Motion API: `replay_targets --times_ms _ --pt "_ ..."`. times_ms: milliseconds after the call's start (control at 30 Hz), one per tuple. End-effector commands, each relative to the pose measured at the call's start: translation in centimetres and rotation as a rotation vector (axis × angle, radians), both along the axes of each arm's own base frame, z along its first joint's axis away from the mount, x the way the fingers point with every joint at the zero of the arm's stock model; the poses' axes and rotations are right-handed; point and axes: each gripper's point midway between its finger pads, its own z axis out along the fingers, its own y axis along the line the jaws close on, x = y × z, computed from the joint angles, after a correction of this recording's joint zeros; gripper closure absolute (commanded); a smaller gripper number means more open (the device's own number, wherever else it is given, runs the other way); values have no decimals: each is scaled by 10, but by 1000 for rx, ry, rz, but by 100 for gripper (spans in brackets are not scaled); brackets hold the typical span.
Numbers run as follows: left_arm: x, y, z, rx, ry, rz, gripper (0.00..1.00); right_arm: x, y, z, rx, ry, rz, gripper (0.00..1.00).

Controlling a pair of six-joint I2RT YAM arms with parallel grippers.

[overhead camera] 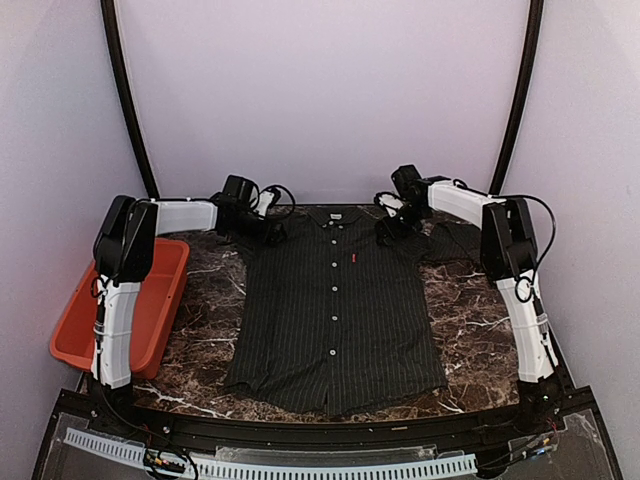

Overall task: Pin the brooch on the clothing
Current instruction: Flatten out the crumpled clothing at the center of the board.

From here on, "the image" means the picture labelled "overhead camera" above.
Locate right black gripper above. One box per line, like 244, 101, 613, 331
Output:
376, 202, 429, 245

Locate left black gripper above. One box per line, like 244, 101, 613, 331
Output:
229, 209, 286, 247

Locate black pinstriped shirt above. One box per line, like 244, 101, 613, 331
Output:
224, 207, 479, 417

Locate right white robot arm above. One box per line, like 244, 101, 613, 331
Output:
374, 165, 562, 434

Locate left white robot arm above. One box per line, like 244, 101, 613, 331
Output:
91, 186, 284, 392

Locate orange plastic bin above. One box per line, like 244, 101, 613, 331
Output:
50, 238, 190, 380

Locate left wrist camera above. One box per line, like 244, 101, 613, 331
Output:
221, 175, 259, 206

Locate black front rail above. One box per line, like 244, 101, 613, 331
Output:
54, 387, 594, 452

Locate right black frame post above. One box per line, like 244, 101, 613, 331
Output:
489, 0, 544, 195

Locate black frame post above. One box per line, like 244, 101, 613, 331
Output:
489, 0, 544, 195
100, 0, 160, 198

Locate white slotted cable duct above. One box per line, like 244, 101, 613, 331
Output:
63, 427, 477, 480

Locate left black frame post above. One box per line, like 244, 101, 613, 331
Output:
100, 0, 160, 198

